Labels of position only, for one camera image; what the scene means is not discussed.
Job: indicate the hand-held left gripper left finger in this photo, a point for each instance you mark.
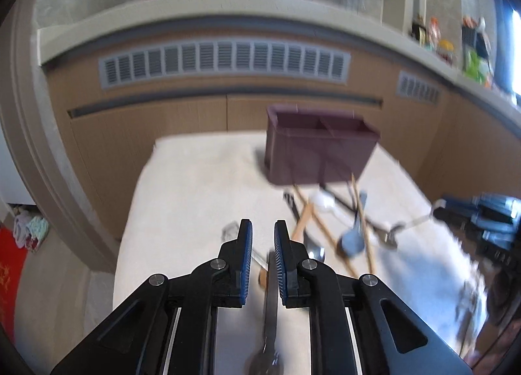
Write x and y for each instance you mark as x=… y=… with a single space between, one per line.
x=246 y=261

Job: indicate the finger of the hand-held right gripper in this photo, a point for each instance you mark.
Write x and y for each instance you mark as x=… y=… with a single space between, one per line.
x=496 y=230
x=472 y=206

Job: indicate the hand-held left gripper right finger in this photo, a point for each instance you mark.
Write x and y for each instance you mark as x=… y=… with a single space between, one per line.
x=279 y=265

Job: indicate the metal spoon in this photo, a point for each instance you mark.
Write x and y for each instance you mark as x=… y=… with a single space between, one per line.
x=270 y=318
x=316 y=253

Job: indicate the wooden spoon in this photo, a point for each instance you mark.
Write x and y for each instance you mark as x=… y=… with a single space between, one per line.
x=303 y=222

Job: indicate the wooden chopstick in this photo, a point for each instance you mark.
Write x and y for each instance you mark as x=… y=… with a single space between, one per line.
x=362 y=220
x=321 y=226

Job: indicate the black chopstick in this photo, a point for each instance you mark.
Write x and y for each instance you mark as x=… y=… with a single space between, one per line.
x=350 y=207
x=292 y=206

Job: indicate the blue plastic spoon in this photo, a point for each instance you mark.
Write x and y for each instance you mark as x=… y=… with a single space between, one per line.
x=352 y=238

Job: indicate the white plastic spoon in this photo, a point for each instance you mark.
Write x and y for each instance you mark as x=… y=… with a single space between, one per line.
x=322 y=200

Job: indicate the metal fork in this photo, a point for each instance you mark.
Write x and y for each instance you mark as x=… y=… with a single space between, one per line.
x=397 y=232

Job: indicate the purple utensil holder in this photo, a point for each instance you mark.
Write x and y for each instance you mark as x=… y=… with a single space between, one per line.
x=317 y=151

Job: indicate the white tablecloth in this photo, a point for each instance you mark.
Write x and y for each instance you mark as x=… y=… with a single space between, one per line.
x=195 y=196

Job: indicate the short grey vent grille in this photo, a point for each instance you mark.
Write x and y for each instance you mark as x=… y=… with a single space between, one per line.
x=419 y=89

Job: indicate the green packet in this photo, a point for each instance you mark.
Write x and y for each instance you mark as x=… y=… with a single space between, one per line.
x=474 y=65

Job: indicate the wooden cabinet front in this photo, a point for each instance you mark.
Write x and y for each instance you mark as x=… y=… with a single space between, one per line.
x=163 y=139

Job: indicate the yellow lidded jar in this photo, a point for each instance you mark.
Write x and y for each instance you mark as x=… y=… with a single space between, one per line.
x=446 y=51

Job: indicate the window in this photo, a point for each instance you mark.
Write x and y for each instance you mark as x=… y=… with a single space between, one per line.
x=513 y=53

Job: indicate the orange topped packet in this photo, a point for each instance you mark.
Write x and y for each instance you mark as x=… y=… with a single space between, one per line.
x=434 y=33

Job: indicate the dark bottle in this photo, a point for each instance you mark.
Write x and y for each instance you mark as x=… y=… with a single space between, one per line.
x=417 y=29

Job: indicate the long grey vent grille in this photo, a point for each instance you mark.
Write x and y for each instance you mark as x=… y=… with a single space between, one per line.
x=224 y=59

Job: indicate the pile of clothes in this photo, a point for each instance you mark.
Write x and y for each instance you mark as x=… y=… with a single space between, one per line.
x=30 y=232

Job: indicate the red floor mat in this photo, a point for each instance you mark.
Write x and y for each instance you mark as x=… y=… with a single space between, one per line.
x=10 y=277

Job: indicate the beige stone window sill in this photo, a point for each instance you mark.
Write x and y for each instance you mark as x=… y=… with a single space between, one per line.
x=203 y=6

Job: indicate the taupe door frame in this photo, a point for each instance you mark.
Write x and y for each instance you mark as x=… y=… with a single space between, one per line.
x=36 y=135

